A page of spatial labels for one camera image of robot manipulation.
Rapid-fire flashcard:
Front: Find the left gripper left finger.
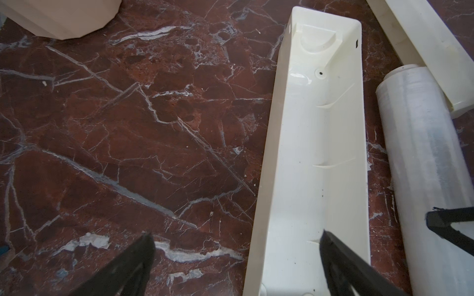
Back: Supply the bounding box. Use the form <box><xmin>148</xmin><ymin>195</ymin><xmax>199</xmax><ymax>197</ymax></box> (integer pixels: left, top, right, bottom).
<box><xmin>70</xmin><ymin>234</ymin><xmax>156</xmax><ymax>296</ymax></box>

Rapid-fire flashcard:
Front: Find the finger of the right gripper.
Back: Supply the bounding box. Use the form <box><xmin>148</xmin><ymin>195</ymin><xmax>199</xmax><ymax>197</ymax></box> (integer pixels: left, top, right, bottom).
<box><xmin>425</xmin><ymin>207</ymin><xmax>474</xmax><ymax>256</ymax></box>

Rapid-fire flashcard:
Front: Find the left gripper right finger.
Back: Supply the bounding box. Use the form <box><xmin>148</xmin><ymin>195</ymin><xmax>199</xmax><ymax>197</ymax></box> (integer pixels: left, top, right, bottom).
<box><xmin>319</xmin><ymin>231</ymin><xmax>406</xmax><ymax>296</ymax></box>

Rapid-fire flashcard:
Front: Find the clear plastic wrap roll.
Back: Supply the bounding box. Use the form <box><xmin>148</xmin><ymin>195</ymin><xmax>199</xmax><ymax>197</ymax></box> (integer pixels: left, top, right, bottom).
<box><xmin>376</xmin><ymin>64</ymin><xmax>474</xmax><ymax>296</ymax></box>

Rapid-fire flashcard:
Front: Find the cream dispenser base tray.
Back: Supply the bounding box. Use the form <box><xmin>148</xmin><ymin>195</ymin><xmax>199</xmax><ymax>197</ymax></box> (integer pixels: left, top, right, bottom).
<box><xmin>243</xmin><ymin>6</ymin><xmax>370</xmax><ymax>296</ymax></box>

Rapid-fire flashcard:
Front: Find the cream dispenser lid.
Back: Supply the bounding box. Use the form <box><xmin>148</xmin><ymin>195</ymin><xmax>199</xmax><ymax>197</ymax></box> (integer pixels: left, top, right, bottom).
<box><xmin>367</xmin><ymin>0</ymin><xmax>474</xmax><ymax>118</ymax></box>

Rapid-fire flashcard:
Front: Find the terracotta flower pot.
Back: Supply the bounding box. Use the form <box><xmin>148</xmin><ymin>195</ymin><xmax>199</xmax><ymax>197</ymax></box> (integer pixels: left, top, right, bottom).
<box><xmin>1</xmin><ymin>0</ymin><xmax>122</xmax><ymax>40</ymax></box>

